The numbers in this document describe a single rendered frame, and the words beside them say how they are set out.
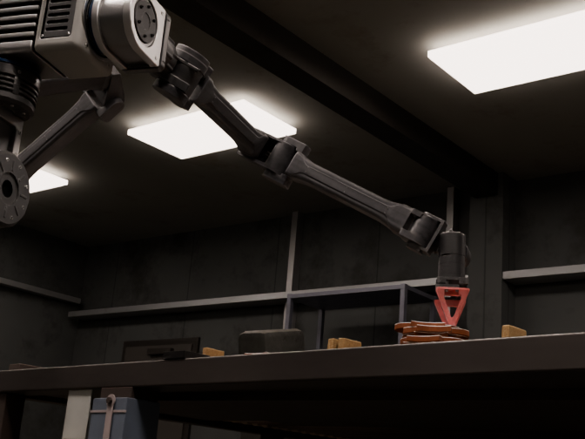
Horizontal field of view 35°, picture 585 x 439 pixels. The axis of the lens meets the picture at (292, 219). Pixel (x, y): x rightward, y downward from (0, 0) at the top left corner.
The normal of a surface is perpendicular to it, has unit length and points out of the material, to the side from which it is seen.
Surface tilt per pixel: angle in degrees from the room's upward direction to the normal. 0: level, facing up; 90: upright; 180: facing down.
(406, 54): 180
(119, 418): 90
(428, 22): 180
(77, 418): 90
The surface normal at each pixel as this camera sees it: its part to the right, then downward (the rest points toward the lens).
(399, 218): -0.29, -0.29
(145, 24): 0.95, -0.02
